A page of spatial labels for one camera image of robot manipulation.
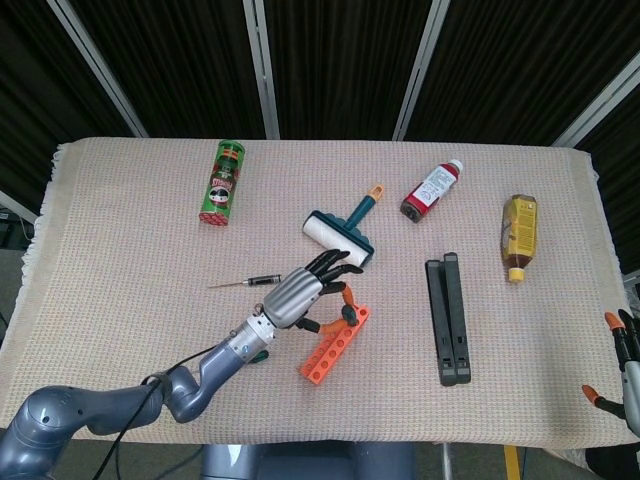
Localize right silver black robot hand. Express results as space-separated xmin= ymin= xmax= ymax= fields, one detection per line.
xmin=581 ymin=308 xmax=640 ymax=434

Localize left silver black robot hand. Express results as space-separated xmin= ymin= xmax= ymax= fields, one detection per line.
xmin=263 ymin=249 xmax=365 ymax=337

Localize black slim precision screwdriver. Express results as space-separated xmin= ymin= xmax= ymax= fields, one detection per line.
xmin=207 ymin=274 xmax=284 ymax=290

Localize orange screwdriver holder block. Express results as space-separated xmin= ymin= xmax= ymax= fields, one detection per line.
xmin=299 ymin=305 xmax=374 ymax=385

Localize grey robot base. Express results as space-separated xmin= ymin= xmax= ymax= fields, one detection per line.
xmin=199 ymin=442 xmax=417 ymax=480

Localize black rectangular bars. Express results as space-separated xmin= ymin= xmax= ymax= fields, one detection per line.
xmin=424 ymin=251 xmax=474 ymax=387

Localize teal lint roller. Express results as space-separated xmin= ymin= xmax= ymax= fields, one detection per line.
xmin=301 ymin=183 xmax=386 ymax=272

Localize green Pringles can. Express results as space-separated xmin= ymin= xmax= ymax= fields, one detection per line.
xmin=198 ymin=139 xmax=247 ymax=229

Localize red juice bottle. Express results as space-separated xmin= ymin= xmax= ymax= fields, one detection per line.
xmin=400 ymin=158 xmax=464 ymax=224

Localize beige woven table cloth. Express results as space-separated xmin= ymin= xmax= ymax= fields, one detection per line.
xmin=0 ymin=137 xmax=636 ymax=450

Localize brown tea bottle yellow label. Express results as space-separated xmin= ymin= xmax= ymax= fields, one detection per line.
xmin=500 ymin=193 xmax=540 ymax=284

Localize white partition post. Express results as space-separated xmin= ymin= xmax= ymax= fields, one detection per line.
xmin=46 ymin=0 xmax=150 ymax=139
xmin=0 ymin=189 xmax=39 ymax=225
xmin=243 ymin=0 xmax=281 ymax=140
xmin=551 ymin=49 xmax=640 ymax=149
xmin=392 ymin=0 xmax=451 ymax=141

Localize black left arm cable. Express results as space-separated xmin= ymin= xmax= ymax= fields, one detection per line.
xmin=98 ymin=351 xmax=204 ymax=480

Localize black equipment with cables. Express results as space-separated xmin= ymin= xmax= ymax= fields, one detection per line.
xmin=0 ymin=209 xmax=35 ymax=250

